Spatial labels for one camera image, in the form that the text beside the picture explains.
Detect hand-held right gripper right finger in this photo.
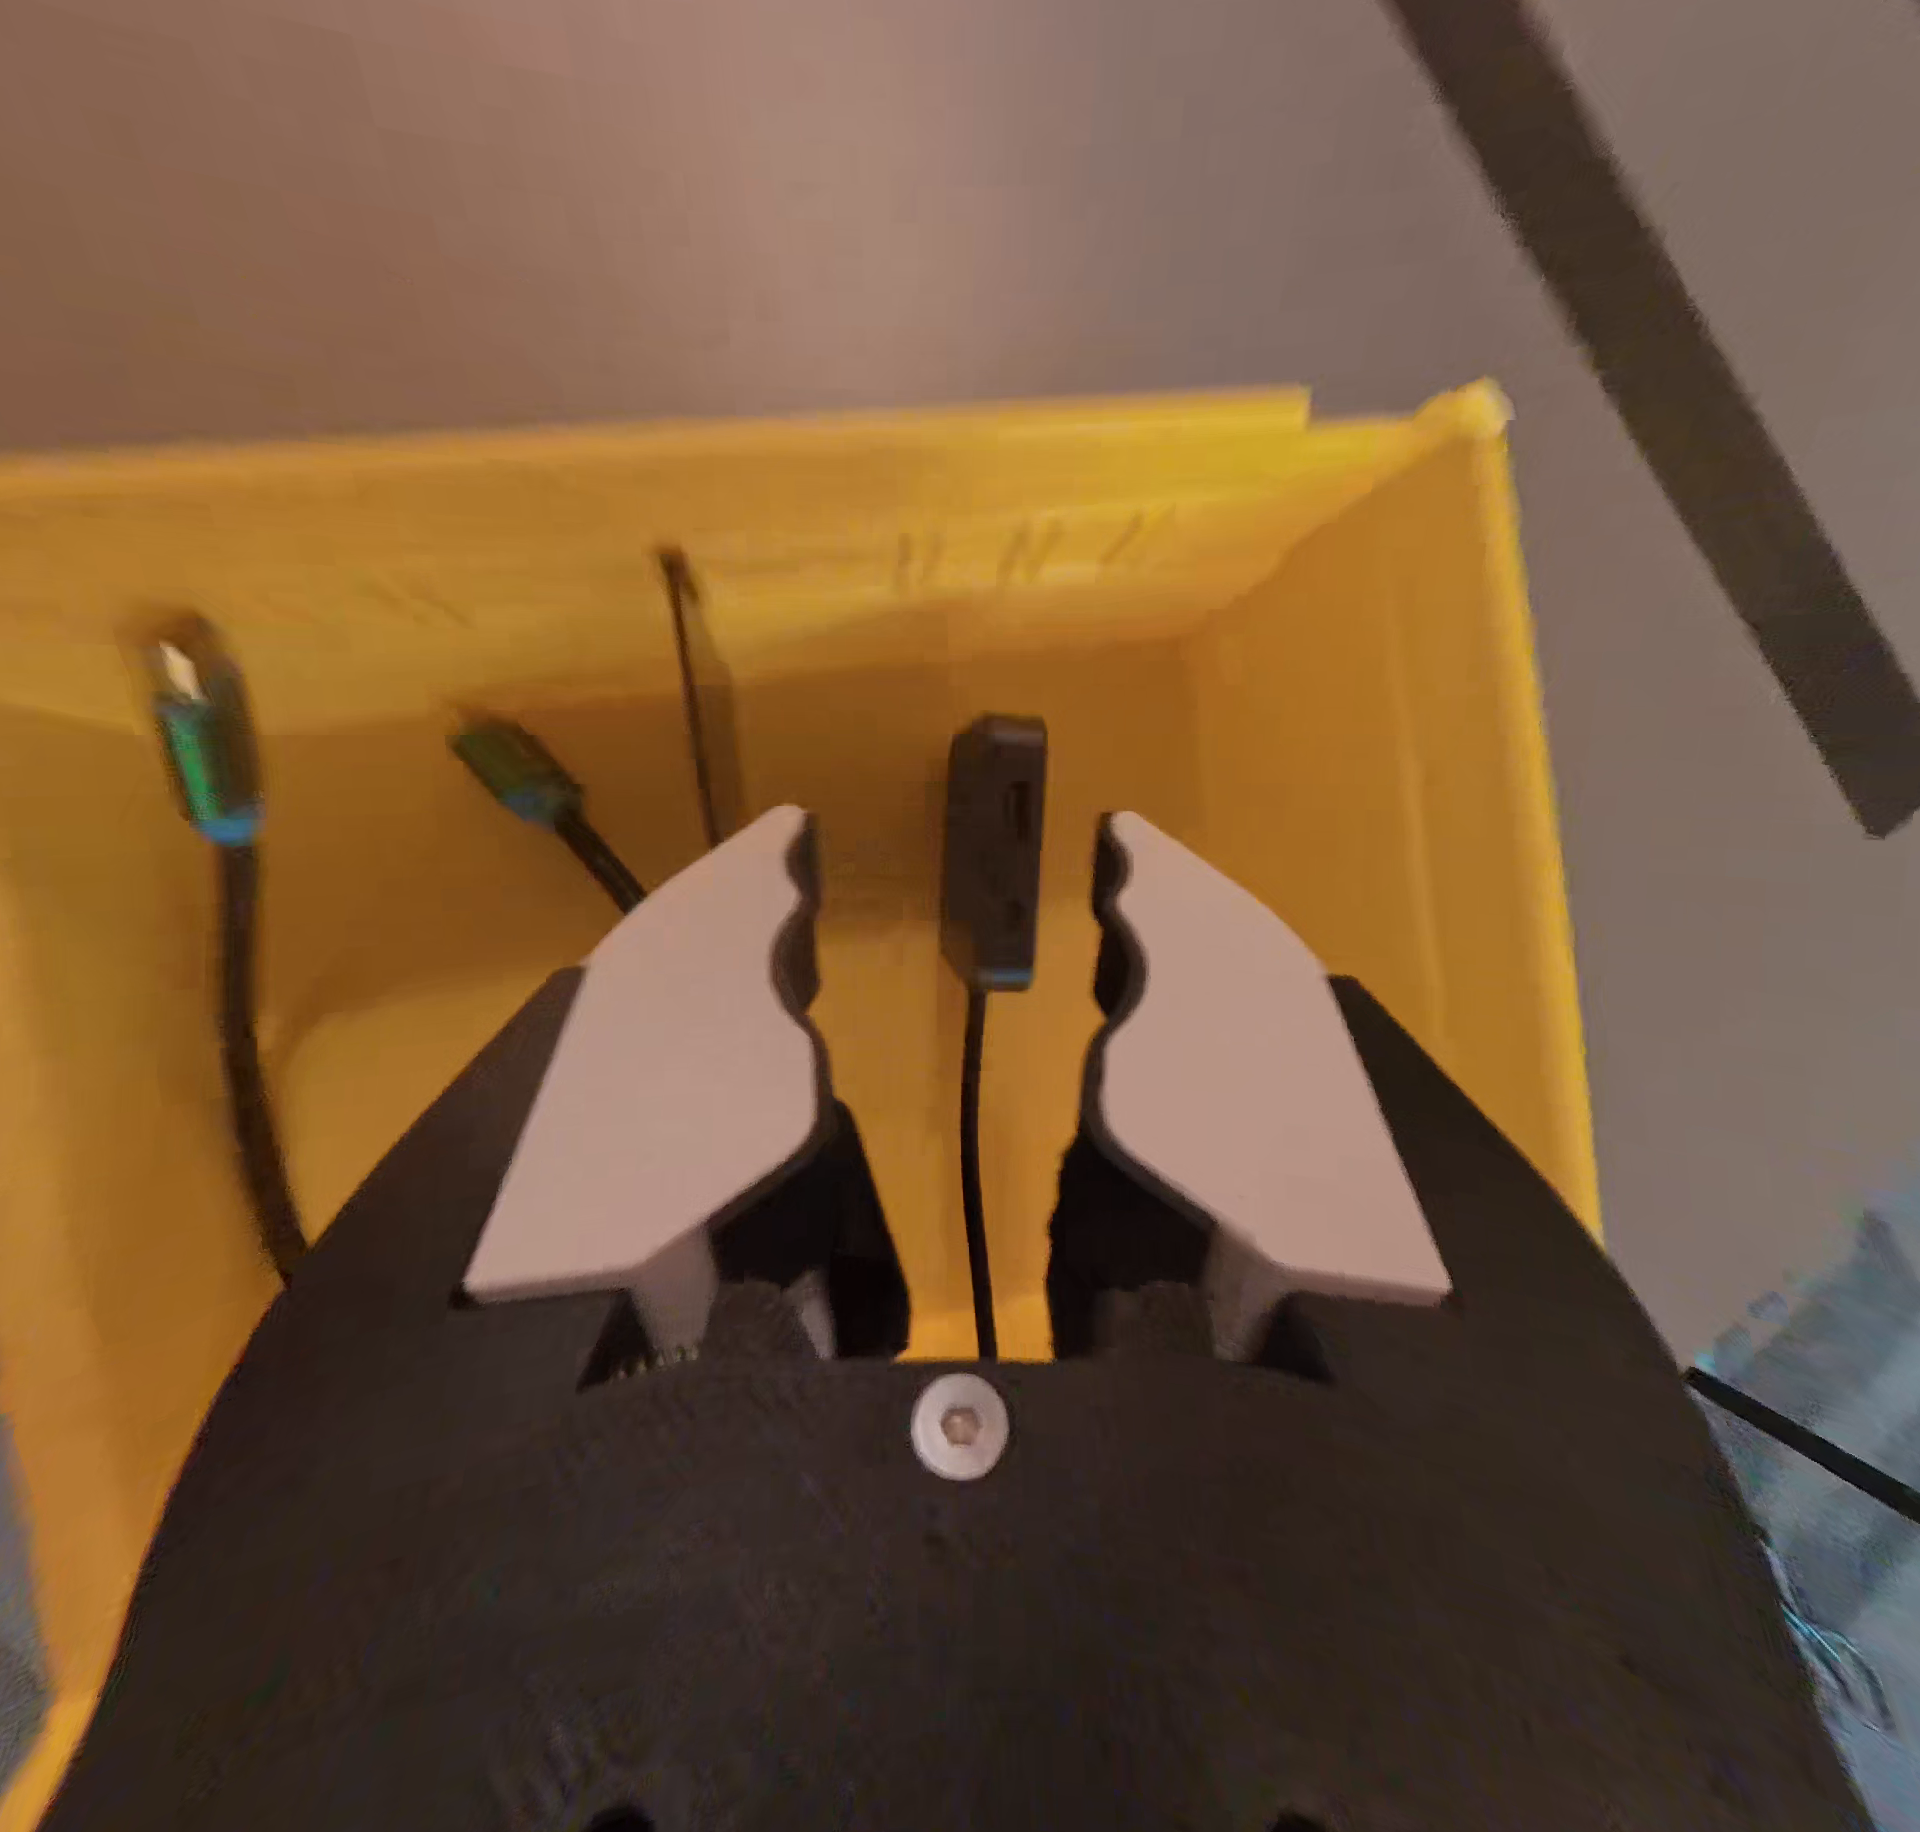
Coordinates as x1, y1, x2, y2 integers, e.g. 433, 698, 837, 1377
1076, 809, 1452, 1358

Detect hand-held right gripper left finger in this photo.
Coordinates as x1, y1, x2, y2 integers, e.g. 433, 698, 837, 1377
458, 806, 837, 1347

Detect yellow plastic bin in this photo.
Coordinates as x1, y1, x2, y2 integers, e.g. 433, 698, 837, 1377
0, 381, 1604, 1804

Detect braided hdmi cable green plugs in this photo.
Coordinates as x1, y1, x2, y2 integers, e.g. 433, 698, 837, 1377
142, 609, 653, 1286

